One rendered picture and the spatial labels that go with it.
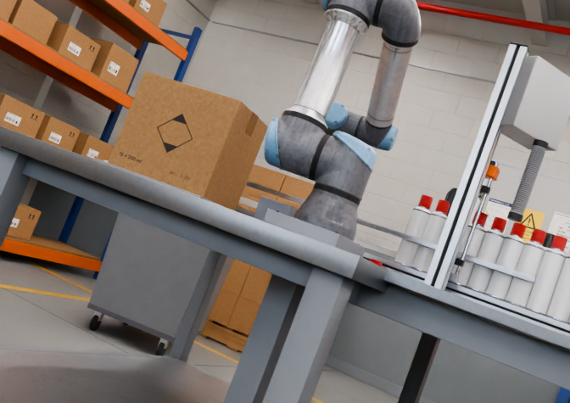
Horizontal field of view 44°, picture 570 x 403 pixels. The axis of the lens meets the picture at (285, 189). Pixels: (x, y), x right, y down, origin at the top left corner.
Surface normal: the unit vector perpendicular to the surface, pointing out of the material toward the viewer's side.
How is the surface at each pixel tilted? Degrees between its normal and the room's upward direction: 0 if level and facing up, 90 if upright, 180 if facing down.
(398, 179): 90
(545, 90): 90
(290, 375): 90
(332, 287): 90
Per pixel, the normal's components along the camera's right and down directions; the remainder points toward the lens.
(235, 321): -0.32, -0.22
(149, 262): -0.13, -0.08
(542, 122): 0.47, 0.09
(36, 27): 0.86, 0.30
